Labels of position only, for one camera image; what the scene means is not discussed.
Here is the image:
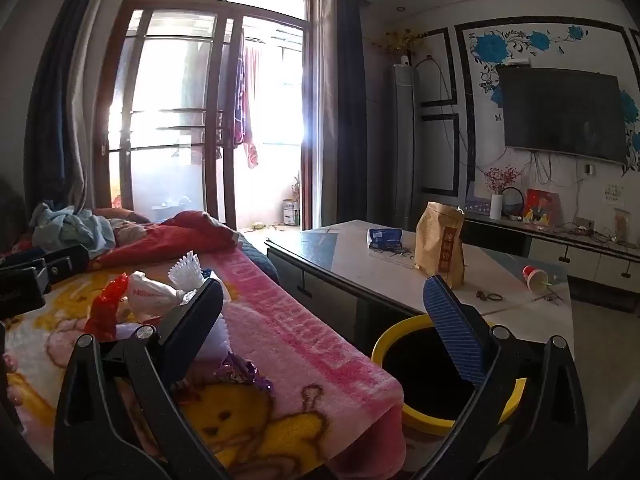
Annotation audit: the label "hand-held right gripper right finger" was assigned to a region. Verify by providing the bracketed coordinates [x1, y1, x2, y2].
[415, 275, 588, 480]

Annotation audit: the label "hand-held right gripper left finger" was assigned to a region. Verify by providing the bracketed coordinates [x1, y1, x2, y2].
[52, 277, 231, 480]

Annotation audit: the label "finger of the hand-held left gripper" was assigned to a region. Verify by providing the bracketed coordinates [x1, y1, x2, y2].
[0, 244, 92, 283]
[0, 266, 51, 322]

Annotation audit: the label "white snack wrapper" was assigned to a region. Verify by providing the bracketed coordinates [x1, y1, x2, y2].
[122, 270, 188, 321]

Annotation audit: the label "white pleated plastic wrapper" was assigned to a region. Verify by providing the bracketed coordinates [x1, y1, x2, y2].
[167, 250, 233, 361]

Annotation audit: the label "yellow rimmed black trash bin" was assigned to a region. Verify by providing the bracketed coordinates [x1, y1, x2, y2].
[371, 314, 528, 436]

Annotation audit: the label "red snack packet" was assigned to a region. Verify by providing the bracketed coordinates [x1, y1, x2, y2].
[84, 272, 132, 341]

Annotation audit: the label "light blue crumpled cloth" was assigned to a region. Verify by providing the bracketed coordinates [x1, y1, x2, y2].
[29, 201, 117, 256]

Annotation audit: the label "purple foil wrapper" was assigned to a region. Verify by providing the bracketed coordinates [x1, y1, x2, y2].
[215, 352, 276, 396]

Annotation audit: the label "orange red pillow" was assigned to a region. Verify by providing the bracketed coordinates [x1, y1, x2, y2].
[92, 207, 151, 224]

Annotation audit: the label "brown paper bag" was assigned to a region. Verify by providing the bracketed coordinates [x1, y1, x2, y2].
[415, 201, 467, 290]

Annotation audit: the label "red floral quilt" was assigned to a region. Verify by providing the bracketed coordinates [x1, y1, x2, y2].
[87, 210, 241, 271]

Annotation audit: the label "blue quilted sofa cover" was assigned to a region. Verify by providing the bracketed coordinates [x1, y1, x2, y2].
[235, 232, 281, 283]

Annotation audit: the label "red paper cup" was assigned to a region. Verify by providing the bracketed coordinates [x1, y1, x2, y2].
[522, 264, 551, 293]

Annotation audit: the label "pink cartoon printed blanket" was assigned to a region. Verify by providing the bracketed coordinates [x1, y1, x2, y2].
[0, 245, 406, 480]

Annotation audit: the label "blue snack packet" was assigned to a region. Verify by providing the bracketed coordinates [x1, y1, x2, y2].
[366, 227, 404, 251]

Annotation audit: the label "marble top coffee table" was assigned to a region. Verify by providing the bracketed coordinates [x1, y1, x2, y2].
[265, 219, 573, 361]

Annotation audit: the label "white television cabinet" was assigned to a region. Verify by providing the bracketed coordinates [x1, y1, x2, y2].
[465, 210, 640, 301]

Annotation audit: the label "white vase with red flowers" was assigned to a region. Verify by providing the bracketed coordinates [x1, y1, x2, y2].
[482, 165, 522, 221]

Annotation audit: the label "round black desk ornament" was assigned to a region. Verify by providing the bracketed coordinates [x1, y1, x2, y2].
[501, 186, 526, 221]

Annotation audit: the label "red picture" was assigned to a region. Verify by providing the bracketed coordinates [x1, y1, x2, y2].
[524, 188, 563, 226]

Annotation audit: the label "dark blue curtain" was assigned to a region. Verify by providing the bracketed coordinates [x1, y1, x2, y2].
[334, 0, 369, 228]
[22, 0, 108, 198]

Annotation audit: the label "grey standing air conditioner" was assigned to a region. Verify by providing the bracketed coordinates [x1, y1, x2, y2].
[390, 62, 421, 231]

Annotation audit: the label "hanging pink clothes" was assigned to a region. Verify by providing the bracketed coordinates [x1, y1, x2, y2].
[220, 30, 262, 169]

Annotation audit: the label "yellow artificial flowers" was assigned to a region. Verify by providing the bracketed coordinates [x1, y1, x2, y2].
[370, 27, 431, 66]

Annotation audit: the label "small beige picture frame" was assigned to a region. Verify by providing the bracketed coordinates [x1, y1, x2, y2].
[614, 207, 632, 243]

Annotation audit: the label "brown balcony door frame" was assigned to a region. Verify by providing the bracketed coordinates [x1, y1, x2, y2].
[92, 0, 322, 231]

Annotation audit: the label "black wall television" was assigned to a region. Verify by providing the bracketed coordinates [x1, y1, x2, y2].
[495, 65, 628, 165]

